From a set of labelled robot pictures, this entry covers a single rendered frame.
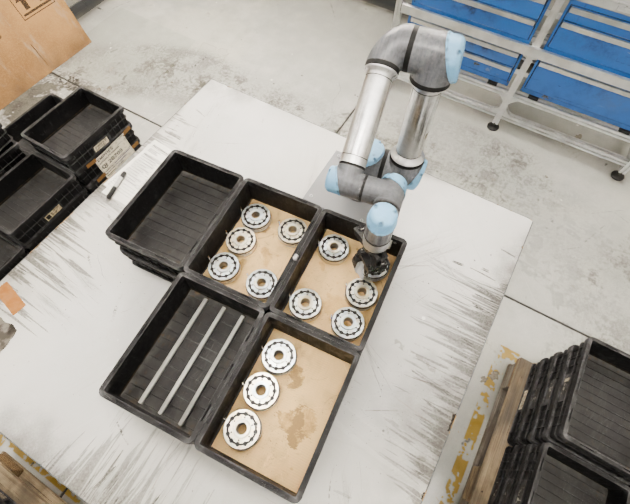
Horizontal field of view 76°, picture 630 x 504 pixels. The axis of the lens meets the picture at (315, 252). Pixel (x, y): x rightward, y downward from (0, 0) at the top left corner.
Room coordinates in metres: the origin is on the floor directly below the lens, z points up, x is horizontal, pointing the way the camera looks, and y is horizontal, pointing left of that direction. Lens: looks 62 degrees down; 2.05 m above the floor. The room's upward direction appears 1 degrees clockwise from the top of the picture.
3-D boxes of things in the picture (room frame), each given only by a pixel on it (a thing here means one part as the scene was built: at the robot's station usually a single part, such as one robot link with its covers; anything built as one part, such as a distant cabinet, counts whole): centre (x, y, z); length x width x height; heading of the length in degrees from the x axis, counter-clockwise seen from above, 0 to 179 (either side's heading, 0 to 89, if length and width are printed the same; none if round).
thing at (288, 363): (0.28, 0.10, 0.86); 0.10 x 0.10 x 0.01
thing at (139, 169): (1.07, 0.71, 0.70); 0.33 x 0.23 x 0.01; 150
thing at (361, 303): (0.49, -0.15, 0.86); 0.10 x 0.10 x 0.01
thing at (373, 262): (0.56, -0.17, 0.99); 0.09 x 0.08 x 0.12; 20
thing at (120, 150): (1.42, 1.06, 0.41); 0.31 x 0.02 x 0.16; 150
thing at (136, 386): (0.28, 0.36, 0.87); 0.40 x 0.30 x 0.11; 156
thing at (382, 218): (0.56, -0.17, 1.15); 0.09 x 0.08 x 0.11; 161
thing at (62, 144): (1.48, 1.20, 0.37); 0.40 x 0.30 x 0.45; 150
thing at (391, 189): (0.66, -0.19, 1.15); 0.11 x 0.11 x 0.08; 71
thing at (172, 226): (0.77, 0.46, 0.87); 0.40 x 0.30 x 0.11; 156
